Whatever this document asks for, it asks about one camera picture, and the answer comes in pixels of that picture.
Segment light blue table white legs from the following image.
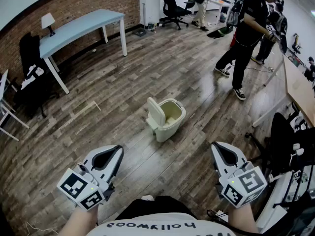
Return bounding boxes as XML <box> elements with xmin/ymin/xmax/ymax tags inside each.
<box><xmin>39</xmin><ymin>8</ymin><xmax>128</xmax><ymax>95</ymax></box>

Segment wooden desk white legs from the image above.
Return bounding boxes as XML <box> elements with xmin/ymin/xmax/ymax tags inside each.
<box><xmin>252</xmin><ymin>54</ymin><xmax>315</xmax><ymax>129</ymax></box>

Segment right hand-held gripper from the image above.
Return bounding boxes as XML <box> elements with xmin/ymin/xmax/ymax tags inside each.
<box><xmin>211</xmin><ymin>141</ymin><xmax>268</xmax><ymax>209</ymax></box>

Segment black green dustpan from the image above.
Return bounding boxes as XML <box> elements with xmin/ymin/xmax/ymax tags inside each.
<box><xmin>206</xmin><ymin>25</ymin><xmax>234</xmax><ymax>39</ymax></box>

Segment white black cloth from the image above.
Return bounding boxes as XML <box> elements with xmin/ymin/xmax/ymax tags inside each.
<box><xmin>21</xmin><ymin>64</ymin><xmax>45</xmax><ymax>90</ymax></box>

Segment white desk with clutter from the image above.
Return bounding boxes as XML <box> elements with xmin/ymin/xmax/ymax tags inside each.
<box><xmin>255</xmin><ymin>166</ymin><xmax>315</xmax><ymax>233</ymax></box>

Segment white plastic trash bin lid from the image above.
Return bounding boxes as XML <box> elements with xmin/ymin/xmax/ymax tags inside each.
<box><xmin>147</xmin><ymin>96</ymin><xmax>166</xmax><ymax>127</ymax></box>

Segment black swivel chair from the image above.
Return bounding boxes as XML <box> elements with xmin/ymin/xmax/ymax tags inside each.
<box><xmin>245</xmin><ymin>112</ymin><xmax>315</xmax><ymax>179</ymax></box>

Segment black cable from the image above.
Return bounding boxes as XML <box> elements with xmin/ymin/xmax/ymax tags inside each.
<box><xmin>206</xmin><ymin>209</ymin><xmax>259</xmax><ymax>233</ymax></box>

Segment black mesh office chair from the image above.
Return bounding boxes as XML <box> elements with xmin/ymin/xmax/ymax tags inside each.
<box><xmin>159</xmin><ymin>0</ymin><xmax>192</xmax><ymax>31</ymax></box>

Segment black chair with draped cloth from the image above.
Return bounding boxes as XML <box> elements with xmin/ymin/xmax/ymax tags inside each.
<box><xmin>12</xmin><ymin>32</ymin><xmax>61</xmax><ymax>119</ymax></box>

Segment person's right forearm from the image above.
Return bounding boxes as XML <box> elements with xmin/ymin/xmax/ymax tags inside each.
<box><xmin>227</xmin><ymin>204</ymin><xmax>259</xmax><ymax>235</ymax></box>

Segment person's black trousers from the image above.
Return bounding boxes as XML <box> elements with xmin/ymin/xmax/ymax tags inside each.
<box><xmin>115</xmin><ymin>195</ymin><xmax>197</xmax><ymax>221</ymax></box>

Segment white shade table lamp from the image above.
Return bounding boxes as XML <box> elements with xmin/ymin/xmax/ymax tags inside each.
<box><xmin>41</xmin><ymin>12</ymin><xmax>56</xmax><ymax>37</ymax></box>

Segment person's white printed shirt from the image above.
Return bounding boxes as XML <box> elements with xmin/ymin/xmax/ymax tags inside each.
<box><xmin>86</xmin><ymin>212</ymin><xmax>237</xmax><ymax>236</ymax></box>

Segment white metal frame desk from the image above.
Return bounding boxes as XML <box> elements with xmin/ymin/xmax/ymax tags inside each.
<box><xmin>0</xmin><ymin>69</ymin><xmax>30</xmax><ymax>142</ymax></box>

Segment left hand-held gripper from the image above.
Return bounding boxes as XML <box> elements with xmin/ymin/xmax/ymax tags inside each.
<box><xmin>57</xmin><ymin>145</ymin><xmax>125</xmax><ymax>210</ymax></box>

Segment person's left forearm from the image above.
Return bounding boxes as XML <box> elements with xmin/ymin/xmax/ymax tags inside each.
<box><xmin>58</xmin><ymin>204</ymin><xmax>99</xmax><ymax>236</ymax></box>

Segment small cream trash bin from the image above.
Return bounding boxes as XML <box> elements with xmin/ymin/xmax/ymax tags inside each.
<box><xmin>146</xmin><ymin>97</ymin><xmax>187</xmax><ymax>143</ymax></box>

